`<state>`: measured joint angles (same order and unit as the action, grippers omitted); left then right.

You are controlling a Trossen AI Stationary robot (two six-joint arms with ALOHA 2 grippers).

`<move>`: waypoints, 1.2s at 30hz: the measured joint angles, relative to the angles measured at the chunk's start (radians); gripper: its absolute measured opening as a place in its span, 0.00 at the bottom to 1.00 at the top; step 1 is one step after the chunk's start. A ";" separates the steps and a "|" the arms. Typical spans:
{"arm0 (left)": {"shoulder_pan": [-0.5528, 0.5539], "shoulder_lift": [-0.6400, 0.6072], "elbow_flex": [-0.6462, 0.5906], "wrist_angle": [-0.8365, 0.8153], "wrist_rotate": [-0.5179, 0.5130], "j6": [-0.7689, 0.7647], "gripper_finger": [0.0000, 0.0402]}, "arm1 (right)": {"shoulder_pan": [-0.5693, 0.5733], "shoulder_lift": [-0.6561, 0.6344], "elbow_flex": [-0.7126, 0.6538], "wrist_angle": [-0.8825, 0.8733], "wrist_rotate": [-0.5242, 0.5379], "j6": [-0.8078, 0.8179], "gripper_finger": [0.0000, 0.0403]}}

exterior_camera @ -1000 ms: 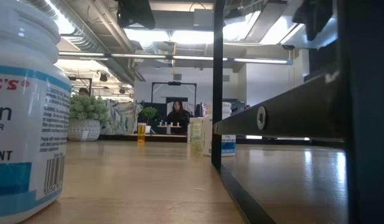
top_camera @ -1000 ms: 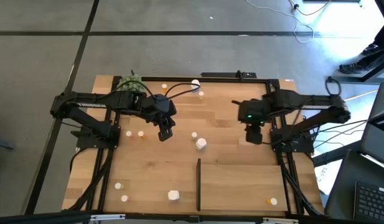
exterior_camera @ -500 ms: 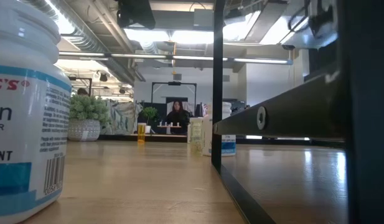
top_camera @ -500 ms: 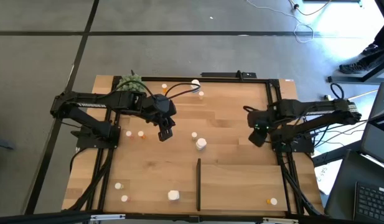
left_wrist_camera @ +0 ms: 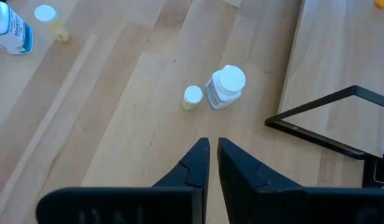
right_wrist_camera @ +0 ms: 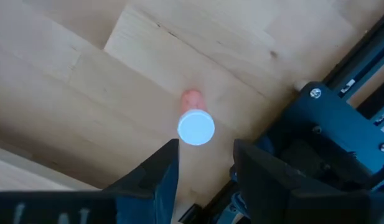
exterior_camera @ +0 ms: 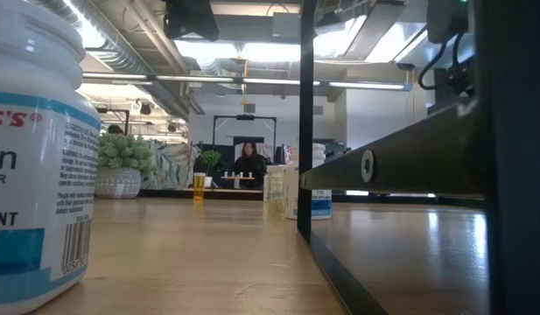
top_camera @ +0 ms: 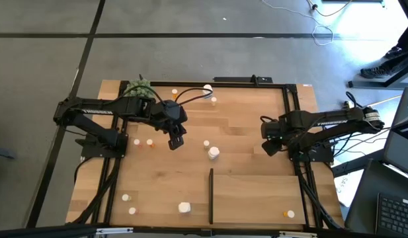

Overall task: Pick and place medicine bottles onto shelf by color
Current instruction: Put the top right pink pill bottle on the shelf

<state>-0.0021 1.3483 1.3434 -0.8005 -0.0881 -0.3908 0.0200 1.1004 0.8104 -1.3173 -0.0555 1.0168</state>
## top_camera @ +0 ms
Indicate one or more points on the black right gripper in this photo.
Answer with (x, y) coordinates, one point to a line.
(273, 148)

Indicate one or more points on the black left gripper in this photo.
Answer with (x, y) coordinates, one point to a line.
(175, 129)

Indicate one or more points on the white round pill bottle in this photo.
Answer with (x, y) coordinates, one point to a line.
(214, 152)

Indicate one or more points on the pink pill vial white cap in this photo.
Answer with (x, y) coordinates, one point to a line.
(132, 210)
(136, 141)

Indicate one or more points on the orange pill vial white cap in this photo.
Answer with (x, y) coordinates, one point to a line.
(290, 214)
(149, 142)
(174, 91)

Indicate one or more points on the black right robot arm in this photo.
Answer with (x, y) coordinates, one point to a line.
(322, 119)

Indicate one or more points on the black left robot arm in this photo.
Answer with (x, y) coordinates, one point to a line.
(101, 110)

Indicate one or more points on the white bottle blue label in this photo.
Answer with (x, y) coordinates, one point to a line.
(207, 87)

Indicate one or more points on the white Trader Joe's melatonin bottle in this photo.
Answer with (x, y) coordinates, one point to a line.
(184, 207)

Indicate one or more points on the green succulent in white pot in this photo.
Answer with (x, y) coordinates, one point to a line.
(137, 89)

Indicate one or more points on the black mounting bar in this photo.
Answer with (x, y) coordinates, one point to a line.
(236, 79)

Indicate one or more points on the black desk crossbar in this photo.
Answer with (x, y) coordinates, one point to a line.
(352, 165)

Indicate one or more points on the white paper sheet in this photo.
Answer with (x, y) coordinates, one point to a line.
(344, 190)

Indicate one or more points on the white power strip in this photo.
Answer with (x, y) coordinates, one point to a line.
(346, 105)

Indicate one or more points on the dark desk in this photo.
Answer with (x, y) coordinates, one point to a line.
(365, 198)

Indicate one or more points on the black desk foot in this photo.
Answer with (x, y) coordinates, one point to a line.
(372, 84)

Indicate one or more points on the grey laptop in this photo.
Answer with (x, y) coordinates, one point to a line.
(400, 145)

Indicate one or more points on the person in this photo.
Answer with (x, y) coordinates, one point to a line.
(375, 71)

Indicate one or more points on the black laptop keyboard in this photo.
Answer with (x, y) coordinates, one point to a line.
(397, 215)

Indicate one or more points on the black rig beam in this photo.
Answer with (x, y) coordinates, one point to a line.
(41, 231)

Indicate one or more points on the dark floor object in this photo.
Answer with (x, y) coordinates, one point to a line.
(3, 153)

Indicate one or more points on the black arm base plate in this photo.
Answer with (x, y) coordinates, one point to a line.
(324, 158)
(91, 153)

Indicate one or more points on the wooden shelf black frame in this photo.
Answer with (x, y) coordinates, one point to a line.
(256, 198)

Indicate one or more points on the silver aluminium bracket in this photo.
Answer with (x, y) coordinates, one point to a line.
(298, 234)
(114, 230)

